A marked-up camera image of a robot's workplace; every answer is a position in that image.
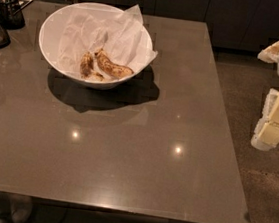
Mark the white bowl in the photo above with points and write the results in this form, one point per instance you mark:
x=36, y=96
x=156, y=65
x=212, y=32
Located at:
x=49, y=40

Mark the spotted banana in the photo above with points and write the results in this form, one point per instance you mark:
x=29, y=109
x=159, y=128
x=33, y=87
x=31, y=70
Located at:
x=111, y=68
x=86, y=68

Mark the dark cabinet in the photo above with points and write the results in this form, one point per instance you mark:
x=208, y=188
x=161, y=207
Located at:
x=245, y=25

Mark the white paper liner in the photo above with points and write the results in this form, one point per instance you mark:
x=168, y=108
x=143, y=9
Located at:
x=119, y=34

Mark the black wire utensil holder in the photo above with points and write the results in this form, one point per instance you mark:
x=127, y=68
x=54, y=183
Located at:
x=11, y=14

